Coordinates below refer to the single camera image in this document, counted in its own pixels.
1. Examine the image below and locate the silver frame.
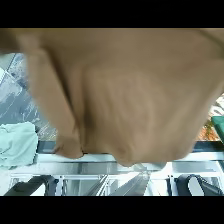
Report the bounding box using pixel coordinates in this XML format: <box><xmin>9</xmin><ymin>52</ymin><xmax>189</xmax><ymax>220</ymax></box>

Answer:
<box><xmin>6</xmin><ymin>152</ymin><xmax>224</xmax><ymax>197</ymax></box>

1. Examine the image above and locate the tan T-shirt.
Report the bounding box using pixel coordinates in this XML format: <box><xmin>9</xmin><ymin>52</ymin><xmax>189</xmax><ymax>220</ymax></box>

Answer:
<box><xmin>0</xmin><ymin>27</ymin><xmax>224</xmax><ymax>168</ymax></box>

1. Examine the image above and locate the pale green garment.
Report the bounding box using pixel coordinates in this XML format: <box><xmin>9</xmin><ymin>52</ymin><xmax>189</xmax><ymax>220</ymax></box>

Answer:
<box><xmin>0</xmin><ymin>121</ymin><xmax>40</xmax><ymax>168</ymax></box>

